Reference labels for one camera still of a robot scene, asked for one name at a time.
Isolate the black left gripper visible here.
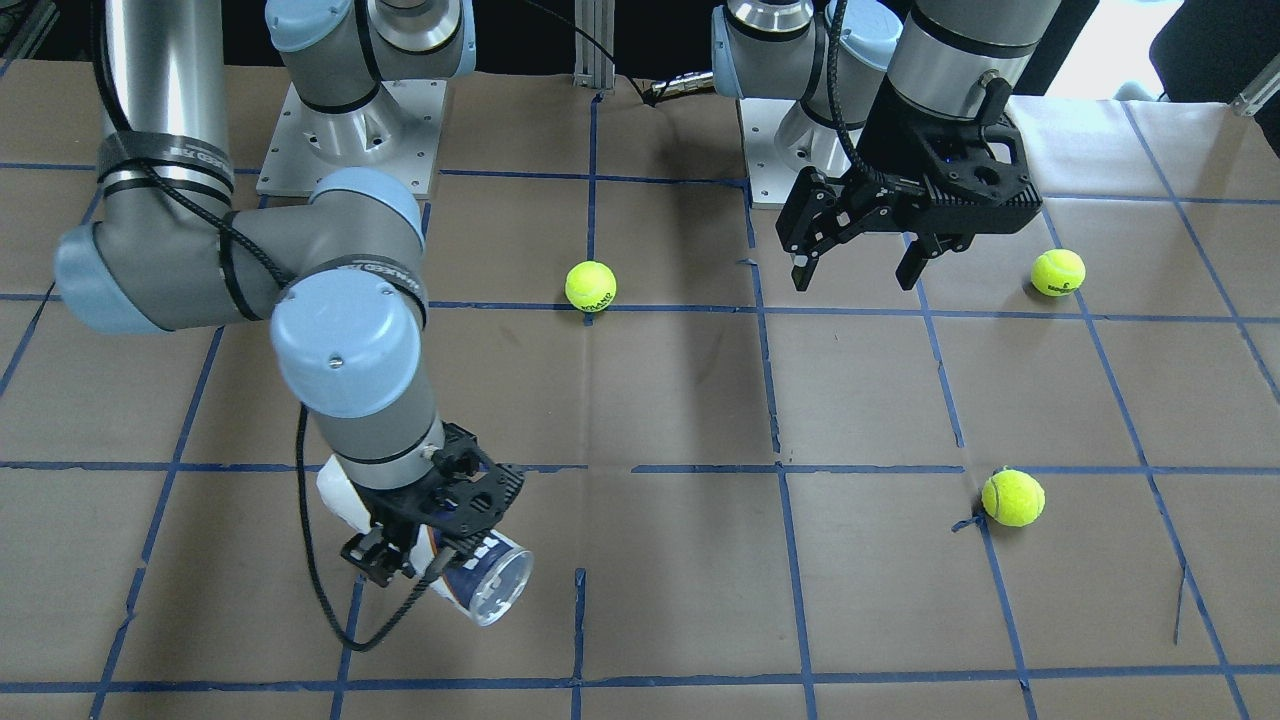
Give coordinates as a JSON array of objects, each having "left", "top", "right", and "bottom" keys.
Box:
[{"left": 776, "top": 76, "right": 1042, "bottom": 292}]

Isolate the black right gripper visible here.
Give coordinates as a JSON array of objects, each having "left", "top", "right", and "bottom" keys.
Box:
[{"left": 340, "top": 421, "right": 526, "bottom": 589}]

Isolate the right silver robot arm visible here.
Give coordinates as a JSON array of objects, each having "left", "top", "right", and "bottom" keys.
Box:
[{"left": 54, "top": 1, "right": 534, "bottom": 624}]

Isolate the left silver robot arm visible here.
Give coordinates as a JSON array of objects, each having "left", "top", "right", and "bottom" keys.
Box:
[{"left": 710, "top": 1, "right": 1059, "bottom": 292}]

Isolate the tennis ball near base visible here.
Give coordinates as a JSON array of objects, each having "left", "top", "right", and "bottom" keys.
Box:
[{"left": 1030, "top": 249, "right": 1087, "bottom": 297}]

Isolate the centre tennis ball between bases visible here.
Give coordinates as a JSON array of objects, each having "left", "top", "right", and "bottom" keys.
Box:
[{"left": 564, "top": 260, "right": 617, "bottom": 313}]

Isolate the tennis ball on tape cross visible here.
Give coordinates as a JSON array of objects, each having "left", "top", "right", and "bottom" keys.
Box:
[{"left": 980, "top": 468, "right": 1046, "bottom": 528}]

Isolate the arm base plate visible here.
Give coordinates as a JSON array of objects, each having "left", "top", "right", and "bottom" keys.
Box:
[
  {"left": 739, "top": 97, "right": 849, "bottom": 209},
  {"left": 256, "top": 79, "right": 447, "bottom": 200}
]

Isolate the aluminium frame post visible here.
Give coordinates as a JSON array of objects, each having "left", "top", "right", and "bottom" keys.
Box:
[{"left": 573, "top": 1, "right": 616, "bottom": 95}]

